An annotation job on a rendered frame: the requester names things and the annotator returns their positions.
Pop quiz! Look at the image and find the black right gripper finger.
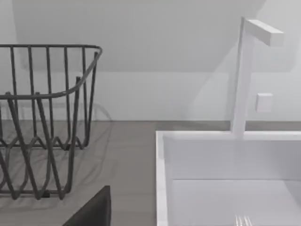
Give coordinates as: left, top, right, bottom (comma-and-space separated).
62, 185, 111, 226

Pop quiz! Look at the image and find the white sink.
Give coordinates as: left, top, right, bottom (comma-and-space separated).
155, 130, 301, 226

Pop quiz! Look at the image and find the tall white tap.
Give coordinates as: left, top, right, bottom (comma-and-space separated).
230, 16, 284, 136

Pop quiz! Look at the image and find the dark grey wire basket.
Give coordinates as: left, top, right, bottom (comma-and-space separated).
0, 44, 103, 201

